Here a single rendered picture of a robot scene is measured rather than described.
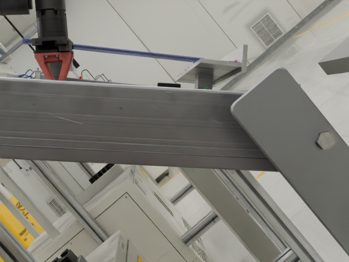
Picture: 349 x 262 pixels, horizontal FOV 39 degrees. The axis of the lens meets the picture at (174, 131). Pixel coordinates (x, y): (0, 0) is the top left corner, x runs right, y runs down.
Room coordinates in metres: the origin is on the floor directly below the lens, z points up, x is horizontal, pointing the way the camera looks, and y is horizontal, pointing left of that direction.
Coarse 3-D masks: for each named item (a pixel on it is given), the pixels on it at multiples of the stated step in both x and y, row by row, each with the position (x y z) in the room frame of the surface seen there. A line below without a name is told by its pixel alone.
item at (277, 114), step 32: (256, 96) 0.34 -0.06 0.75; (288, 96) 0.34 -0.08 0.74; (256, 128) 0.34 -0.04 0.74; (288, 128) 0.34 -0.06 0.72; (320, 128) 0.34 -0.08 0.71; (288, 160) 0.34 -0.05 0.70; (320, 160) 0.34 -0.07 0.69; (320, 192) 0.34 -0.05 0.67; (64, 256) 0.90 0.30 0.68; (288, 256) 1.08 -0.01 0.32
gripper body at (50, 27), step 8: (40, 16) 0.95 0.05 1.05; (48, 16) 0.95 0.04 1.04; (56, 16) 0.95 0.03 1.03; (64, 16) 0.97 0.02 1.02; (40, 24) 0.95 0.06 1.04; (48, 24) 0.95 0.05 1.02; (56, 24) 0.95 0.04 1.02; (64, 24) 0.96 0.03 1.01; (40, 32) 0.96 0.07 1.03; (48, 32) 0.95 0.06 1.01; (56, 32) 0.95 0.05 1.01; (64, 32) 0.96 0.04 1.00; (32, 40) 0.93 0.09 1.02; (40, 40) 0.92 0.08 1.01; (48, 40) 0.92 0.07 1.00; (56, 40) 0.93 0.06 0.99; (64, 40) 0.93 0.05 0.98; (56, 48) 0.97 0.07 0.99; (72, 48) 1.02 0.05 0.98
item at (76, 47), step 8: (24, 40) 1.15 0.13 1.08; (80, 48) 1.16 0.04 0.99; (88, 48) 1.16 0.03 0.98; (96, 48) 1.16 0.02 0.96; (104, 48) 1.17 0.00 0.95; (112, 48) 1.17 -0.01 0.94; (144, 56) 1.18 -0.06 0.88; (152, 56) 1.18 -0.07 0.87; (160, 56) 1.18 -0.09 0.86; (168, 56) 1.18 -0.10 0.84; (176, 56) 1.18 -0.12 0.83; (184, 56) 1.19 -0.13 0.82
